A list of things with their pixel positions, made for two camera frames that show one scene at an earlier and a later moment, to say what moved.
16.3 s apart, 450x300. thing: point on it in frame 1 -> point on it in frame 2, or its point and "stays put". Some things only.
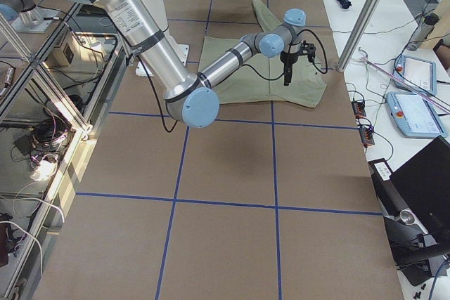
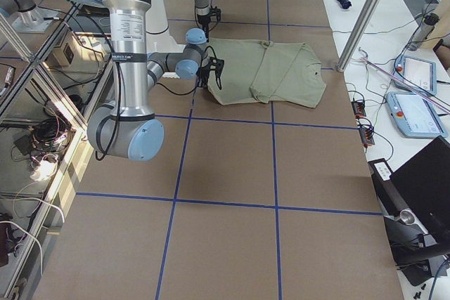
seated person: x=443 y=51 stays put
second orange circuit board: x=366 y=136 stays put
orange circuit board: x=358 y=108 stays put
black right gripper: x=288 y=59 -> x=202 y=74
